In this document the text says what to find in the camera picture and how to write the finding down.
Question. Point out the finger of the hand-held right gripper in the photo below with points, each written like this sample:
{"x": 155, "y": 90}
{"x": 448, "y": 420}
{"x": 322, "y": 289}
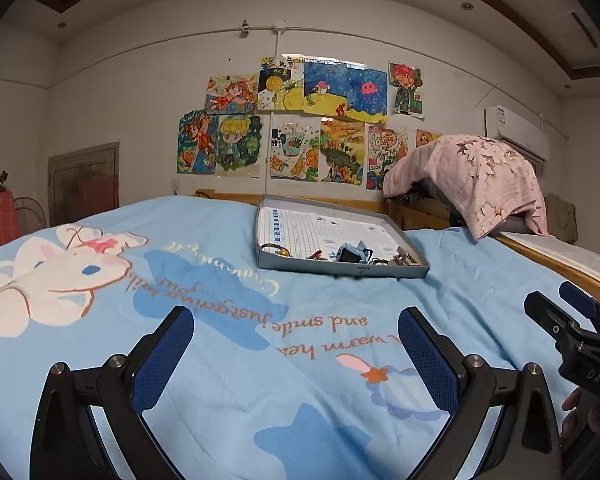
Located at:
{"x": 547, "y": 315}
{"x": 580, "y": 300}

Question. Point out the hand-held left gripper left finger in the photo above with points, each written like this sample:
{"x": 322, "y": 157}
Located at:
{"x": 162, "y": 355}

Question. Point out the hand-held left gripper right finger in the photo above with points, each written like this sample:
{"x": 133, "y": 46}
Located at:
{"x": 427, "y": 355}

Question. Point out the beige hair clip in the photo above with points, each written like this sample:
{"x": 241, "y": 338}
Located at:
{"x": 407, "y": 257}

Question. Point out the grey tray with grid lining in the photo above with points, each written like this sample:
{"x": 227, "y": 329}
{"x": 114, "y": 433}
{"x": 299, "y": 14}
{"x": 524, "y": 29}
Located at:
{"x": 330, "y": 272}

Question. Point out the person's right hand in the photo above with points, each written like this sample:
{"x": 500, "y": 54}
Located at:
{"x": 572, "y": 410}

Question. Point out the light blue printed blanket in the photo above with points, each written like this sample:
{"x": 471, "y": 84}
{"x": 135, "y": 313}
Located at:
{"x": 180, "y": 285}

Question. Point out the olive hanging garment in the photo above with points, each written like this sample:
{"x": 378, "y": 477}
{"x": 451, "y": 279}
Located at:
{"x": 562, "y": 217}

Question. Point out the small blue and black case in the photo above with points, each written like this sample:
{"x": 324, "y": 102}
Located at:
{"x": 352, "y": 254}

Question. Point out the pink floral cloth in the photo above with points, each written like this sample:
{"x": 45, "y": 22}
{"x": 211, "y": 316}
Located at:
{"x": 485, "y": 180}

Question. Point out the white air conditioner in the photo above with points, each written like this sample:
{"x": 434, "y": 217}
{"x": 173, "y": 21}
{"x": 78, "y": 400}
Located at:
{"x": 517, "y": 130}

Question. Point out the brown wooden door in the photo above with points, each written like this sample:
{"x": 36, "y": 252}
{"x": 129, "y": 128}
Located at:
{"x": 82, "y": 185}

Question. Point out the wooden bed frame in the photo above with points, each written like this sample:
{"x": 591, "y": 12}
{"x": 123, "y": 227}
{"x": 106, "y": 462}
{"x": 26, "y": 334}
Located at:
{"x": 420, "y": 215}

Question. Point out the white wall socket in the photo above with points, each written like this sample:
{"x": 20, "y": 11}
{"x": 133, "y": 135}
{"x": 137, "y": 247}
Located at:
{"x": 175, "y": 186}

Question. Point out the group of colourful wall drawings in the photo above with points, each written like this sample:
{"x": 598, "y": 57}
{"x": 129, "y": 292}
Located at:
{"x": 325, "y": 105}

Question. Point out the wall conduit pipe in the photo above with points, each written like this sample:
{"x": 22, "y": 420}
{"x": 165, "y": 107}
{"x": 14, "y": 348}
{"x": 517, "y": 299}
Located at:
{"x": 279, "y": 24}

